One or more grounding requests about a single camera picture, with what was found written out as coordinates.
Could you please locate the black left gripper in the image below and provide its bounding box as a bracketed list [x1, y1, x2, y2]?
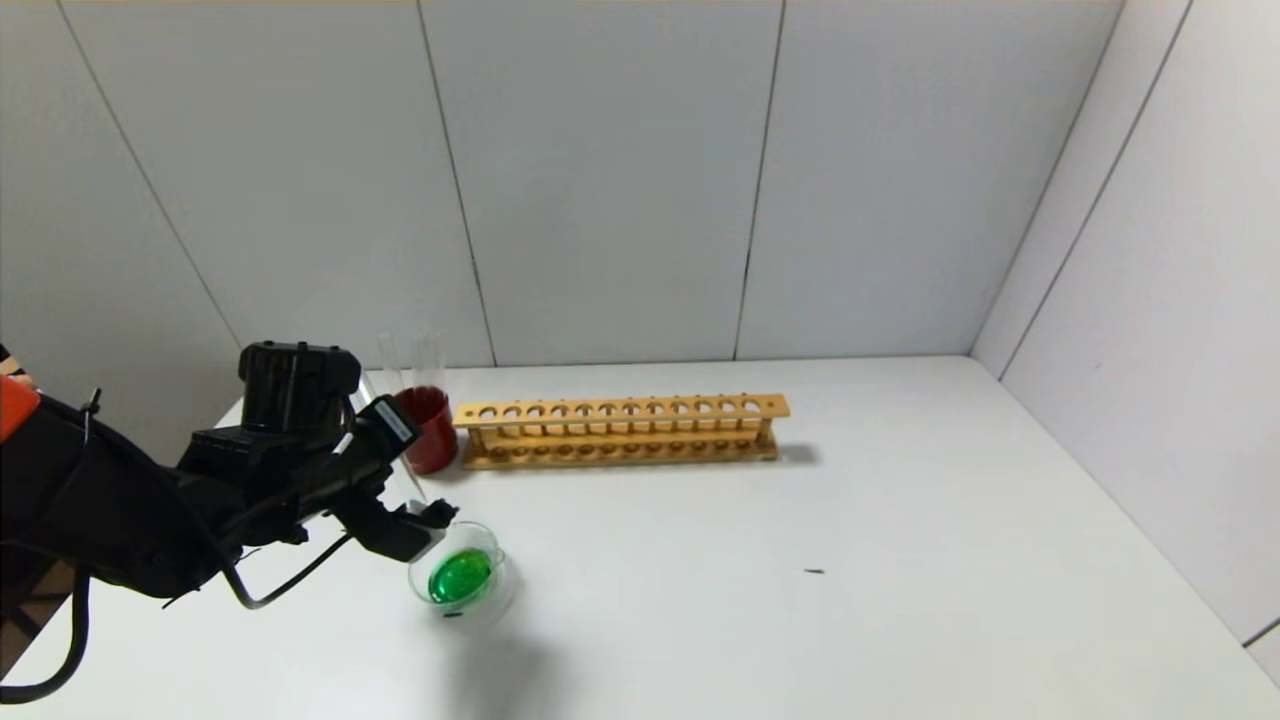
[302, 394, 423, 503]

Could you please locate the test tube with blue pigment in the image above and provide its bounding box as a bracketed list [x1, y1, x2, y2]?
[355, 372, 451, 546]

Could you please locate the wooden test tube rack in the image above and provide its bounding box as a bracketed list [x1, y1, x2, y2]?
[454, 393, 791, 471]

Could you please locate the red plastic cup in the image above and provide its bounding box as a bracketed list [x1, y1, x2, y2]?
[394, 386, 461, 477]

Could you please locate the clear glass dish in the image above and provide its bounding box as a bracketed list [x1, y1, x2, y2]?
[406, 520, 522, 632]

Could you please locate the thin black cable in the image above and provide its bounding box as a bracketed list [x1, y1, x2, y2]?
[221, 530, 354, 612]

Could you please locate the thick black cable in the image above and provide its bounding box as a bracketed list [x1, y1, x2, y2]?
[0, 566, 94, 707]

